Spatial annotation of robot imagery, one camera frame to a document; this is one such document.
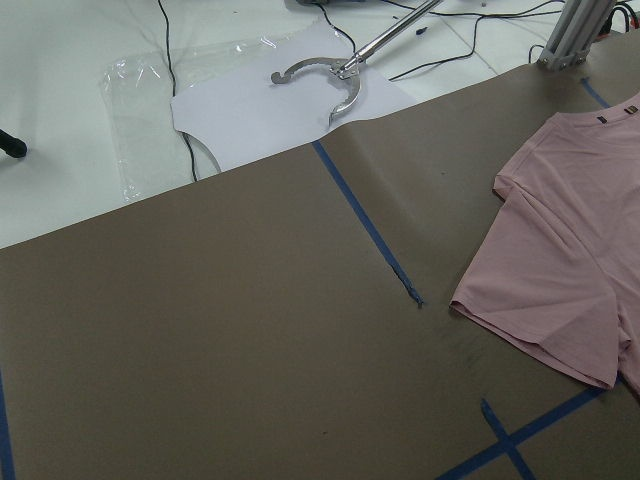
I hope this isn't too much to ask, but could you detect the pink Snoopy t-shirt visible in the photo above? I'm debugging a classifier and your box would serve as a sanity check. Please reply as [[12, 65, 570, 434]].
[[451, 97, 639, 390]]

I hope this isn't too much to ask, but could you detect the white paper sheet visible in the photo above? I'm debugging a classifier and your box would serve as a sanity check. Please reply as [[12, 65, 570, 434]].
[[171, 21, 416, 171]]

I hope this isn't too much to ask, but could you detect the metal reacher grabber tool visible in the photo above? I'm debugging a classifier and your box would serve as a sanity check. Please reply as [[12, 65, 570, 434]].
[[270, 0, 441, 125]]

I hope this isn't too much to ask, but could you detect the clear plastic bag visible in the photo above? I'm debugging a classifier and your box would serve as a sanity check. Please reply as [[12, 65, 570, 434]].
[[101, 34, 292, 203]]

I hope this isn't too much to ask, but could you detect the black tripod leg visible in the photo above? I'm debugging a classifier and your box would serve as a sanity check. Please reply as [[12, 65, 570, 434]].
[[0, 130, 28, 159]]

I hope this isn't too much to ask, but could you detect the aluminium frame post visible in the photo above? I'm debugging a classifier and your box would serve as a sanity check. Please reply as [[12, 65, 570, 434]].
[[537, 0, 615, 71]]

